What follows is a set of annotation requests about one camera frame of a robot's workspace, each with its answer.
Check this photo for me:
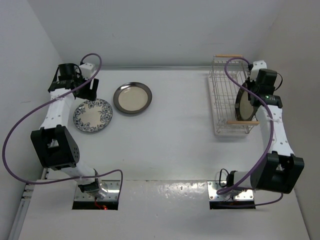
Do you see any blue floral ceramic plate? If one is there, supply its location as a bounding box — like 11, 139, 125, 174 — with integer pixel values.
72, 98, 113, 133

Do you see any dark rimmed beige plate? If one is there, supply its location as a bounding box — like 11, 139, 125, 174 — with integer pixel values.
113, 82, 153, 115

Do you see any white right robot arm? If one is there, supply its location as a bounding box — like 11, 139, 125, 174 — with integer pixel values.
219, 68, 305, 195

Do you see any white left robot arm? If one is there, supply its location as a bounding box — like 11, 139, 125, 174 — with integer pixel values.
30, 63, 108, 200

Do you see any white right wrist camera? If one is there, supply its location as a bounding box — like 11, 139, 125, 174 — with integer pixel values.
249, 60, 267, 81

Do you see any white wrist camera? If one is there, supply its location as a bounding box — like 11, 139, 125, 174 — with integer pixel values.
79, 63, 96, 80
249, 60, 267, 81

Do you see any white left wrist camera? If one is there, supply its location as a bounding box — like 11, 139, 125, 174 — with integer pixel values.
79, 63, 96, 80

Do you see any white wire dish rack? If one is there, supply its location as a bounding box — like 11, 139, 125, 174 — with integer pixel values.
207, 54, 259, 137

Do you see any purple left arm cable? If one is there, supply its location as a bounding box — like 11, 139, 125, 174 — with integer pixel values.
1, 52, 124, 198

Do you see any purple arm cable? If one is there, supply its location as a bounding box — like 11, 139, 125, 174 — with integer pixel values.
216, 57, 285, 208
1, 52, 124, 198

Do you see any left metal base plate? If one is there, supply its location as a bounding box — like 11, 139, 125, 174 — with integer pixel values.
74, 180, 121, 202

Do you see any metal base plate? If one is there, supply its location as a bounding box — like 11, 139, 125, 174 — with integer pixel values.
207, 180, 254, 202
74, 180, 121, 202

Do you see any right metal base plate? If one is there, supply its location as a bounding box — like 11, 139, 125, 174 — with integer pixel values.
207, 180, 254, 202

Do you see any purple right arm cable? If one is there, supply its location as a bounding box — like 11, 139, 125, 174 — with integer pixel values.
216, 57, 285, 208

